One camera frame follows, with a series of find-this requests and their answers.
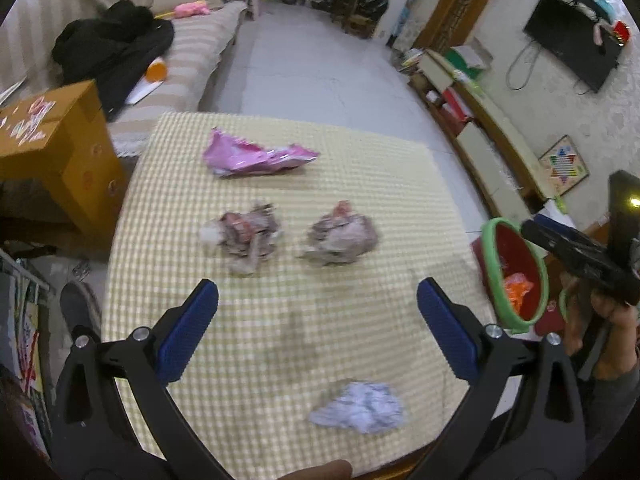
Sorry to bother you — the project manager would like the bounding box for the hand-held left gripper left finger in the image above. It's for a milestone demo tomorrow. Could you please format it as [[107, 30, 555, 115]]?
[[50, 278, 237, 480]]

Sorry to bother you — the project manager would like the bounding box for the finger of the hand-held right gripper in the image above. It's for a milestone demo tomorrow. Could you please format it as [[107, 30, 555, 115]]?
[[545, 250, 640, 307], [520, 220, 612, 263]]

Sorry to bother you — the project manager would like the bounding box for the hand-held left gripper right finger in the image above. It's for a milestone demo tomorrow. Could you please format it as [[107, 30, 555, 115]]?
[[407, 276, 587, 480]]

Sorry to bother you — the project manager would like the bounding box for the green rimmed red bin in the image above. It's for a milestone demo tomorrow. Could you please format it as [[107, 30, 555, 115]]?
[[481, 216, 550, 335]]

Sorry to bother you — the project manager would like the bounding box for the orange snack wrapper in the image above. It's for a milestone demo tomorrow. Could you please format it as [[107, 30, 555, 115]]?
[[502, 272, 536, 314]]

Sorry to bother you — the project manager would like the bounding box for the person's right hand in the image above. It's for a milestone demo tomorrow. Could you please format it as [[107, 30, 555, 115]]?
[[562, 280, 640, 382]]

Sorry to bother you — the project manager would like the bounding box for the person's left hand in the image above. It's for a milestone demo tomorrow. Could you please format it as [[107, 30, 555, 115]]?
[[272, 459, 354, 480]]

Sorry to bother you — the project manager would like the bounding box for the star checkers board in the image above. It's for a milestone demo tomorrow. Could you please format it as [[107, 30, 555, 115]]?
[[537, 134, 591, 197]]

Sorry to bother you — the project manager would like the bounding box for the black shoe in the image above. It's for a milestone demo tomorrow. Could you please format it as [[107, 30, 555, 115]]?
[[59, 280, 102, 347]]

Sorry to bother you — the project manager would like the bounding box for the yellow checked tablecloth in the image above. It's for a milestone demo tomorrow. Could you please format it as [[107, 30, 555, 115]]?
[[100, 111, 502, 477]]

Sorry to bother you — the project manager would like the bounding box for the crumpled pinkish paper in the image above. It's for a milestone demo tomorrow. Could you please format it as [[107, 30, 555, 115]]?
[[297, 200, 382, 267], [199, 200, 284, 277]]

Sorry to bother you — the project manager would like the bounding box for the crumpled white paper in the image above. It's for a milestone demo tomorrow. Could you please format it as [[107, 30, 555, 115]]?
[[307, 381, 406, 435]]

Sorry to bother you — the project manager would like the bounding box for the long cream TV cabinet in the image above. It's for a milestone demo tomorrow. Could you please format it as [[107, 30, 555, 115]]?
[[409, 49, 562, 222]]

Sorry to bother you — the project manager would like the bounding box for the red folder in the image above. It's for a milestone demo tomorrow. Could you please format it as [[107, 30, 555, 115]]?
[[442, 87, 474, 122]]

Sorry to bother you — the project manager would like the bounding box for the white metal rack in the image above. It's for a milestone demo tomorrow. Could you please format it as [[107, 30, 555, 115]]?
[[0, 245, 54, 376]]

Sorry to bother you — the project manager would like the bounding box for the pink foil wrapper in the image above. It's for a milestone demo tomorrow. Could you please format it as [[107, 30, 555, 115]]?
[[202, 127, 321, 179]]

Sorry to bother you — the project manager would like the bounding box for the black flat television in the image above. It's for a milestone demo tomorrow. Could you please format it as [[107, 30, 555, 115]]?
[[522, 0, 621, 94]]

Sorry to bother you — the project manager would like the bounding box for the brown stickered cardboard box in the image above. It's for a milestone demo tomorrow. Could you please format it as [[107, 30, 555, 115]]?
[[0, 79, 129, 252]]

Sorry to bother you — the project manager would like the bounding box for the beige covered sofa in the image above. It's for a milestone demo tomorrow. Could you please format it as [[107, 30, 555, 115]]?
[[0, 0, 249, 161]]

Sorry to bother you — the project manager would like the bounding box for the wooden stool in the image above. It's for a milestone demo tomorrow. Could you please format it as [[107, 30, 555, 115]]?
[[344, 12, 377, 37]]

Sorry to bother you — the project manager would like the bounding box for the black coat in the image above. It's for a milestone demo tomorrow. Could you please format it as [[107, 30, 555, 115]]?
[[51, 0, 176, 122]]

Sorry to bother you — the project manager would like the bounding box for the pink plush toy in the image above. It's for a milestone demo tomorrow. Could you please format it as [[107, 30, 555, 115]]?
[[172, 0, 212, 19]]

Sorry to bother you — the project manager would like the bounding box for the black television cable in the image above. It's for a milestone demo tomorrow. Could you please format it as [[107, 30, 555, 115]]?
[[504, 39, 542, 92]]

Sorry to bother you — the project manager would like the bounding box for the wooden door frame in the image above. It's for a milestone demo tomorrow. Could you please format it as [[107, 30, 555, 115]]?
[[387, 0, 507, 54]]

